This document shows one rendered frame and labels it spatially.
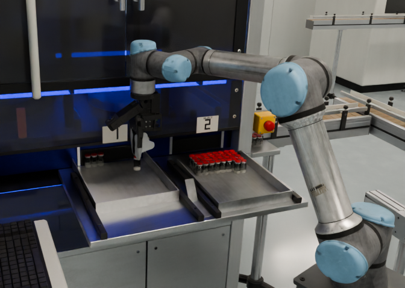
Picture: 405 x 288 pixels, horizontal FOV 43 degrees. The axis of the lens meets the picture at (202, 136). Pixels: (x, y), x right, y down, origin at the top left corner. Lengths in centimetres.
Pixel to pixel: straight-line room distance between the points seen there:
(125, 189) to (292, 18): 611
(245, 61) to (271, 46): 604
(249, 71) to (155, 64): 26
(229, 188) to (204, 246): 45
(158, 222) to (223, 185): 32
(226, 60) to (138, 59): 25
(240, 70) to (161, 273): 96
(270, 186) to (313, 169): 53
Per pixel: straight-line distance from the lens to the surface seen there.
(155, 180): 174
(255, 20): 185
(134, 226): 149
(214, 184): 173
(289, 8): 752
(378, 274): 146
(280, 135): 218
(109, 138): 175
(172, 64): 143
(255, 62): 142
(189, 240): 206
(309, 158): 123
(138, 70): 151
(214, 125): 188
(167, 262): 207
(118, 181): 174
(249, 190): 171
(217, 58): 148
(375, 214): 138
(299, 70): 120
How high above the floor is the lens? 165
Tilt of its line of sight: 21 degrees down
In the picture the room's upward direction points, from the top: 3 degrees clockwise
